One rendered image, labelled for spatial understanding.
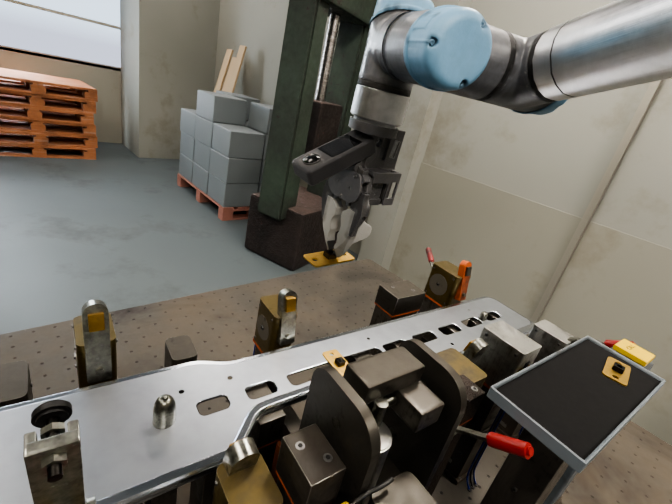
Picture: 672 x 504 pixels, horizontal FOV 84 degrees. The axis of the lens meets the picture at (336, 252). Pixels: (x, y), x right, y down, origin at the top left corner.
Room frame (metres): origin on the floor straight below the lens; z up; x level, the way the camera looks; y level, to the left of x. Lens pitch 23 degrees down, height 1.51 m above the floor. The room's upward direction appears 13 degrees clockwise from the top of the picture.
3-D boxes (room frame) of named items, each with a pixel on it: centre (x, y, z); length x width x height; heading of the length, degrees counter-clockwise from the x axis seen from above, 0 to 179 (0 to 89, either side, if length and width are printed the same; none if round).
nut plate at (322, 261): (0.56, 0.01, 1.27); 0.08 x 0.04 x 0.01; 134
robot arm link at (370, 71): (0.56, -0.01, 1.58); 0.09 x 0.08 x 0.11; 23
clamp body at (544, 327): (0.87, -0.63, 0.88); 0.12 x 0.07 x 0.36; 41
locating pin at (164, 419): (0.40, 0.20, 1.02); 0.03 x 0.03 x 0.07
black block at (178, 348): (0.59, 0.26, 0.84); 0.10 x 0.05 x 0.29; 41
